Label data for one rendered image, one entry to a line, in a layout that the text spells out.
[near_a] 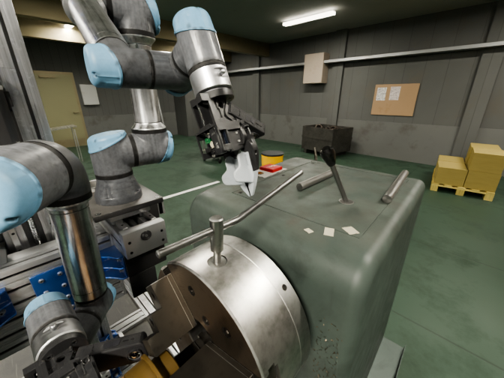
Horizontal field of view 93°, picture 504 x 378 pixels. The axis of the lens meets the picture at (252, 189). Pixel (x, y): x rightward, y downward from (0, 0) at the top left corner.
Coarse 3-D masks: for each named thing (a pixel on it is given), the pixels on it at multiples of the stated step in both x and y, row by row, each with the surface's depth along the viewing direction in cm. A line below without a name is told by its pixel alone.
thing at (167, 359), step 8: (168, 352) 39; (144, 360) 37; (152, 360) 39; (160, 360) 38; (168, 360) 38; (136, 368) 36; (144, 368) 36; (152, 368) 36; (160, 368) 37; (168, 368) 37; (176, 368) 38; (128, 376) 35; (136, 376) 35; (144, 376) 35; (152, 376) 35; (160, 376) 35; (168, 376) 37
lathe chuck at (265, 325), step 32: (192, 256) 43; (224, 256) 43; (192, 288) 41; (224, 288) 37; (256, 288) 38; (224, 320) 36; (256, 320) 35; (288, 320) 39; (256, 352) 33; (288, 352) 37
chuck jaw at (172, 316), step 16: (160, 288) 43; (176, 288) 44; (160, 304) 42; (176, 304) 43; (160, 320) 40; (176, 320) 42; (192, 320) 43; (160, 336) 39; (176, 336) 41; (160, 352) 38
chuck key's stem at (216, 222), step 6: (216, 216) 38; (210, 222) 38; (216, 222) 37; (222, 222) 38; (216, 228) 38; (222, 228) 38; (216, 234) 38; (222, 234) 39; (210, 240) 39; (216, 240) 38; (222, 240) 39; (216, 246) 39; (222, 246) 40; (216, 252) 39; (216, 258) 40; (216, 264) 41
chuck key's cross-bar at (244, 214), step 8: (296, 176) 51; (280, 184) 48; (288, 184) 49; (272, 192) 46; (264, 200) 45; (248, 208) 43; (256, 208) 44; (240, 216) 42; (224, 224) 39; (232, 224) 40; (200, 232) 37; (208, 232) 37; (184, 240) 35; (192, 240) 35; (160, 248) 33; (168, 248) 33; (176, 248) 34; (160, 256) 32
